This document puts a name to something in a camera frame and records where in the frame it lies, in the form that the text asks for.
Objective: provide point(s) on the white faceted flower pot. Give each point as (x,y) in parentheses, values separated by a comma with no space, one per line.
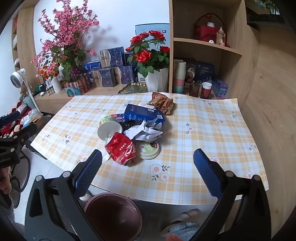
(157,80)

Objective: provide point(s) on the crumpled white paper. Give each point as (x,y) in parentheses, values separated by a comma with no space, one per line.
(144,133)

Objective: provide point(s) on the row of small bottles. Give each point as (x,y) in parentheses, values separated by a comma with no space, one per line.
(48,90)

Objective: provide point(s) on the pink blossom artificial plant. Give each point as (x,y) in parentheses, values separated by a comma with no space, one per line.
(67,34)

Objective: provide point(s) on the red rose artificial plant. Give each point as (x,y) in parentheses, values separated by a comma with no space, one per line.
(148,53)

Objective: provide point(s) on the light blue carton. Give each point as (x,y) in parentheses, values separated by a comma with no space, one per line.
(144,27)

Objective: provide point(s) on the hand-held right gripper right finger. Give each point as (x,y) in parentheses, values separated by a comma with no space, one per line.
(208,172)

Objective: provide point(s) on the blue and white box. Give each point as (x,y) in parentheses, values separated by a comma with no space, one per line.
(141,77)

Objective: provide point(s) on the blue fuzzy slipper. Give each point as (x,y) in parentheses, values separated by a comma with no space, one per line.
(185,228)

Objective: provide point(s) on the white yogurt cup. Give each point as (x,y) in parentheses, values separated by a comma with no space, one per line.
(109,129)

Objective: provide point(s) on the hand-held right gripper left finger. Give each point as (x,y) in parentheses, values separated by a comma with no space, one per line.
(89,171)

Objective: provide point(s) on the maroon plastic trash bin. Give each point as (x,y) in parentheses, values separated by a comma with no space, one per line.
(113,217)

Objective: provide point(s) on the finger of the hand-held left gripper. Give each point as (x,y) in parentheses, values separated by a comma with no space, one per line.
(9,118)
(25,133)

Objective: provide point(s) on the brown drinking glass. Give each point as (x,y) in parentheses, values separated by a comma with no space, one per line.
(194,89)

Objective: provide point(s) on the black tissue pack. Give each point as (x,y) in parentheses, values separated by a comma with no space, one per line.
(129,125)

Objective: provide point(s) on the wooden shelf unit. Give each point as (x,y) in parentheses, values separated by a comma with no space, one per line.
(233,69)

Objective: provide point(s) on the blue and gold gift box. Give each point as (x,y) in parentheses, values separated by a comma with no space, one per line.
(112,56)
(103,77)
(123,75)

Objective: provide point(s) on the white cylindrical vase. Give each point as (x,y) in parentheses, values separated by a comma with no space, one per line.
(56,84)

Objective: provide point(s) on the crumpled brown wrapper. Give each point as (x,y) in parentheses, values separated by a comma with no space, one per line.
(163,103)

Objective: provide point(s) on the red gift basket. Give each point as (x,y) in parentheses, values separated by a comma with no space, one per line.
(204,32)

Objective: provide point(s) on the wooden sideboard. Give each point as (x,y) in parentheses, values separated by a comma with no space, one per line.
(57,102)

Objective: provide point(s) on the stack of pastel paper cups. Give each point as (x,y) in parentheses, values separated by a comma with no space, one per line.
(180,76)

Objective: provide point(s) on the dark blue picture box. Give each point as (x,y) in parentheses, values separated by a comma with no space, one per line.
(191,71)

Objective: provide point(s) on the white desk fan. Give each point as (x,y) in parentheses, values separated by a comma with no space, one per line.
(19,78)

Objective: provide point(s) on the red patterned cloth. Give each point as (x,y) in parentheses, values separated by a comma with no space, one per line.
(13,125)

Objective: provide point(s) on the white wall socket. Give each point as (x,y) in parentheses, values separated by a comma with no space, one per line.
(89,46)

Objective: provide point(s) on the clear perfume bottle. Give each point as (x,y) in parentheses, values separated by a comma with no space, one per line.
(220,37)

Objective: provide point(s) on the flat blue box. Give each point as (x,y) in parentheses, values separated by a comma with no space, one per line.
(92,65)

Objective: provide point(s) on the person's left hand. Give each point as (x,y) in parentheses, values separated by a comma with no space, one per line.
(5,180)

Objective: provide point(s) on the small purple blue box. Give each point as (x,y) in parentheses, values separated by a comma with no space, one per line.
(219,89)

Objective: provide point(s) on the gold metal tray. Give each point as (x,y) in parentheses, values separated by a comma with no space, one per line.
(133,88)

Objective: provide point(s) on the flattened blue carton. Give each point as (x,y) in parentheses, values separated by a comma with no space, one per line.
(144,113)

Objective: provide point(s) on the white lid with green label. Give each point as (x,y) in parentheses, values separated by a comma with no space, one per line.
(148,150)

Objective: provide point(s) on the crushed red can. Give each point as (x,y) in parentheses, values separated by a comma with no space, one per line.
(120,148)

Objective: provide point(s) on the red paper cup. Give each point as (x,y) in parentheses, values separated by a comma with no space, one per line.
(205,91)

